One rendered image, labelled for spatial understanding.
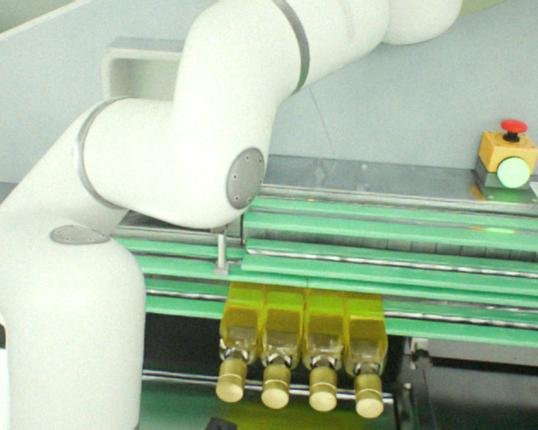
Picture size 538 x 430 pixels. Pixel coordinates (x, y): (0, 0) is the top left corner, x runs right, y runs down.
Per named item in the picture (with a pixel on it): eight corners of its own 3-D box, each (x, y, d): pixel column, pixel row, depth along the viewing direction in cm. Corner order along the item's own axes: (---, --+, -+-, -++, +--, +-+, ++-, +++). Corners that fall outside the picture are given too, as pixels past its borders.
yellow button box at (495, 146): (473, 168, 103) (483, 187, 97) (483, 126, 100) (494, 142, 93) (516, 171, 103) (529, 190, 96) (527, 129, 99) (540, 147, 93)
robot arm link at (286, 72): (196, -7, 49) (36, 50, 41) (326, -21, 40) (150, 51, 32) (237, 149, 55) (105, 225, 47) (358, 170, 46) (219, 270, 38)
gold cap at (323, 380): (307, 385, 80) (307, 409, 77) (312, 364, 79) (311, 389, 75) (334, 388, 80) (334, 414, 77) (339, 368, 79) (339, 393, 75)
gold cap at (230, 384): (219, 376, 81) (214, 401, 77) (220, 356, 79) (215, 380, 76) (247, 380, 81) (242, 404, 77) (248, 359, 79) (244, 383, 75)
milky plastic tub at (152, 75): (125, 165, 108) (110, 186, 100) (116, 36, 97) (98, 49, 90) (223, 172, 107) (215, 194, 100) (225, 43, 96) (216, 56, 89)
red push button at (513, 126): (500, 145, 95) (505, 124, 93) (494, 136, 98) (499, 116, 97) (526, 148, 95) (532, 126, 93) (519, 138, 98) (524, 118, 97)
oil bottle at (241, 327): (235, 281, 103) (214, 369, 84) (236, 252, 100) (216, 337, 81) (269, 284, 102) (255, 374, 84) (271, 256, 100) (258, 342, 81)
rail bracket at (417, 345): (394, 334, 105) (403, 390, 94) (400, 301, 102) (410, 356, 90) (418, 336, 105) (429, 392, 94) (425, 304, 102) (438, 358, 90)
